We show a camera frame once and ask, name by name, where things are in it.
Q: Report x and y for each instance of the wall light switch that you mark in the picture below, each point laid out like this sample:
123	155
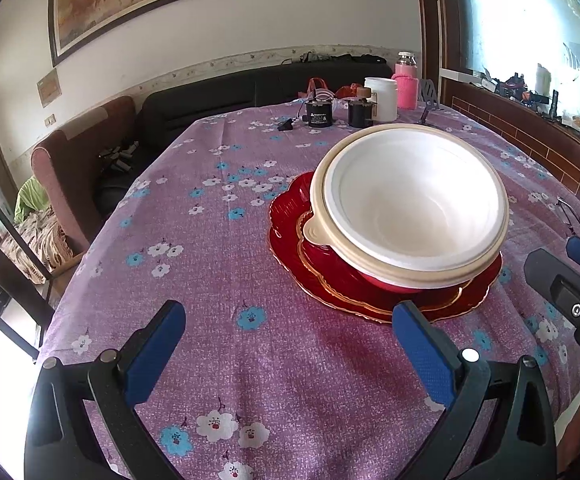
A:
49	120

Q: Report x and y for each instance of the patterned blanket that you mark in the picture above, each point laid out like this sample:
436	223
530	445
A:
35	240

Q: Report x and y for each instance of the brown armchair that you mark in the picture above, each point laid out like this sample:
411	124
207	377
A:
70	170

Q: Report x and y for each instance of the small wall plaque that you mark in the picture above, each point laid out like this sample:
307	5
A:
48	87

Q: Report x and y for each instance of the large red scalloped plate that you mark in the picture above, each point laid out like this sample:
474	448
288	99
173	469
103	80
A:
290	210

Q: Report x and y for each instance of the eyeglasses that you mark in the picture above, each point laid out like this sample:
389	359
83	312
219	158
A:
569	215

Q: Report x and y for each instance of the white plastic jar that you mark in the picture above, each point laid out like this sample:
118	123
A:
380	100

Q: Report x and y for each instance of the small black devices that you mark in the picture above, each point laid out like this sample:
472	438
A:
117	157

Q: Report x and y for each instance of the red plastic bag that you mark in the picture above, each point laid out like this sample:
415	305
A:
347	91

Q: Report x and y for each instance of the dark jar with wooden lid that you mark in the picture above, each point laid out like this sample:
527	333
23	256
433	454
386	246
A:
359	112

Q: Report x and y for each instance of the pink water bottle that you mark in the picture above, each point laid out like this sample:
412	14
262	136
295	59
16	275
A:
405	87

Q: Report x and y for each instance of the black cylinder device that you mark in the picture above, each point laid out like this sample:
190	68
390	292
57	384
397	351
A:
320	115

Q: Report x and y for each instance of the small red scalloped plate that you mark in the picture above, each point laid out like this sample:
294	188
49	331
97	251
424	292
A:
330	260

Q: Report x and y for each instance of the purple floral tablecloth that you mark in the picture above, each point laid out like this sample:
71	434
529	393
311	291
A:
220	270

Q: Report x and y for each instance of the cream ribbed bowl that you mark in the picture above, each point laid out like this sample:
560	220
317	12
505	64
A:
318	227

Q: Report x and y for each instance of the white bowl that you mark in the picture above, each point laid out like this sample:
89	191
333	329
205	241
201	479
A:
409	200

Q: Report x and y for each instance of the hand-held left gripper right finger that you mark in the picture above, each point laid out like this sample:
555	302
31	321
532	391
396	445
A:
422	355

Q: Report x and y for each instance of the black flashlight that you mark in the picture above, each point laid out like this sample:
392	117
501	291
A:
554	102

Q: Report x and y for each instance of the large glass window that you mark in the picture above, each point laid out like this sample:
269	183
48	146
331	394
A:
509	10

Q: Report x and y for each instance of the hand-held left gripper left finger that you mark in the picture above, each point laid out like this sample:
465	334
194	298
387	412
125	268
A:
152	355

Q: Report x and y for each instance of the brown brick-pattern ledge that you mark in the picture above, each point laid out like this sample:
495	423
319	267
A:
519	130

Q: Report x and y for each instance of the small black clip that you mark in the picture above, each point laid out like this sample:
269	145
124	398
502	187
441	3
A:
285	125

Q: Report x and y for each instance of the green cloth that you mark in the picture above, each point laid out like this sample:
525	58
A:
30	197

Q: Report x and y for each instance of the black sofa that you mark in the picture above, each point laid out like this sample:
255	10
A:
195	105

